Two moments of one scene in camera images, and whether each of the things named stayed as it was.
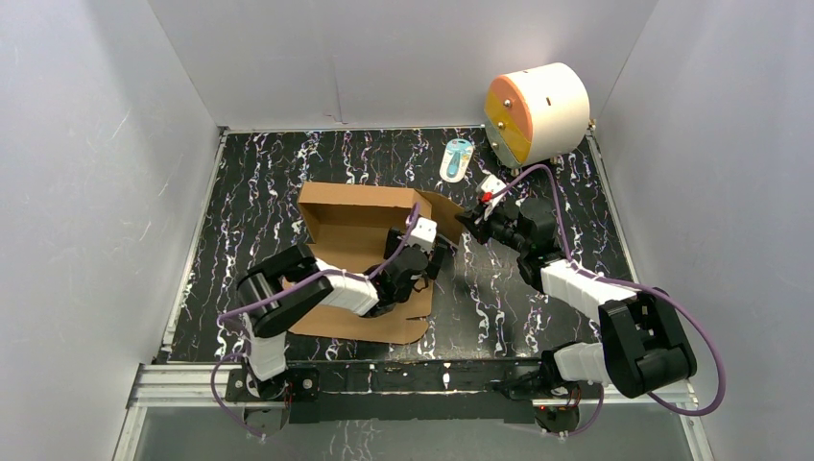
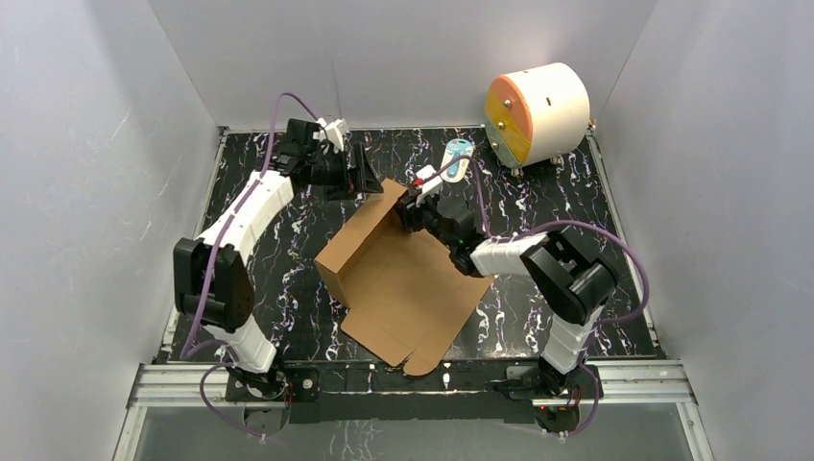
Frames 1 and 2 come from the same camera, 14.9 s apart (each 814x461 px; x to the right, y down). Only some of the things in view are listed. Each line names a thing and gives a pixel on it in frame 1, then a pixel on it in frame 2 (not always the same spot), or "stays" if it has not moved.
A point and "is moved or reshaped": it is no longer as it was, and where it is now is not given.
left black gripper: x=430 y=259 → x=347 y=172
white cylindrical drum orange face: x=537 y=114 stays
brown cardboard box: x=347 y=227 is moved or reshaped
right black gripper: x=470 y=220 → x=410 y=213
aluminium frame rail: x=190 y=383 stays
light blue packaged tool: x=455 y=160 stays
